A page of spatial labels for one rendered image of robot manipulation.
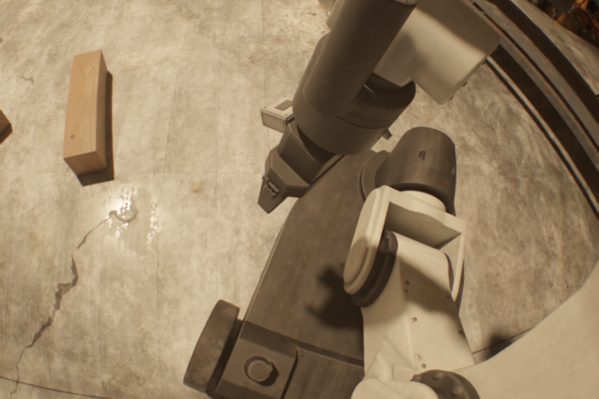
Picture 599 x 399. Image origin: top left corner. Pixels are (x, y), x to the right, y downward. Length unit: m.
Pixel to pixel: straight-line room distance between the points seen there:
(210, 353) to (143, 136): 0.64
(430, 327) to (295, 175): 0.26
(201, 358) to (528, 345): 0.50
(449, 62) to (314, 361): 0.54
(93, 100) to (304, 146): 0.78
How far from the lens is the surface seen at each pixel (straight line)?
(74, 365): 0.89
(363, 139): 0.27
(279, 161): 0.32
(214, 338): 0.60
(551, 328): 0.25
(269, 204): 0.37
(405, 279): 0.49
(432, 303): 0.48
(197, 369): 0.61
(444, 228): 0.62
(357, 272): 0.53
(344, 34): 0.18
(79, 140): 0.92
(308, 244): 0.67
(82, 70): 1.10
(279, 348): 0.60
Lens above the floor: 0.80
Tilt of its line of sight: 60 degrees down
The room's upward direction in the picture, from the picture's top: 25 degrees clockwise
